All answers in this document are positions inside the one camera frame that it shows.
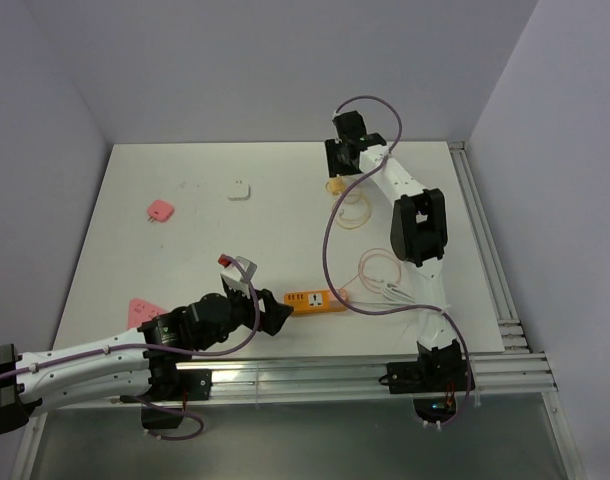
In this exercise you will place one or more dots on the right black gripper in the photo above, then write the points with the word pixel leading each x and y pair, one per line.
pixel 332 147

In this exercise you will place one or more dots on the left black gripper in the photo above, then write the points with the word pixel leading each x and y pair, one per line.
pixel 270 320

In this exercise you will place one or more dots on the yellow plug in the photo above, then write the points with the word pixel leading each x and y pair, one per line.
pixel 336 185

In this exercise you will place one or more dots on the orange power strip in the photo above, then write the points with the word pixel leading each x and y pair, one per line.
pixel 313 302

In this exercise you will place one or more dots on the pink plug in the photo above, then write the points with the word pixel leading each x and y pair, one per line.
pixel 338 298

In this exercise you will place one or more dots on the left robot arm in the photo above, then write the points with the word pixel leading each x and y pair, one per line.
pixel 140 363

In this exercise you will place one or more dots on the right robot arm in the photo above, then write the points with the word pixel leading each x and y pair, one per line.
pixel 418 237

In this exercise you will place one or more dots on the white square charger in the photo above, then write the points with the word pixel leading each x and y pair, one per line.
pixel 238 190

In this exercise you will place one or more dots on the pink triangular power strip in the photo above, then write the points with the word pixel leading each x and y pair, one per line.
pixel 141 311

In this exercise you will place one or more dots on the pink square charger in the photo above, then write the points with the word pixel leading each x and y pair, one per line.
pixel 160 211

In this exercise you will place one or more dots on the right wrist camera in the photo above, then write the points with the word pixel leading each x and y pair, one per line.
pixel 337 119

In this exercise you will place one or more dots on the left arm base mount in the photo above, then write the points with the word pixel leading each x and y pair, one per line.
pixel 165 404

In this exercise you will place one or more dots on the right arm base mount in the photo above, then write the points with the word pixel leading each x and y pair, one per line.
pixel 435 378

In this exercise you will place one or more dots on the aluminium rail frame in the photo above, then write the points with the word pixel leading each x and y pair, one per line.
pixel 305 404

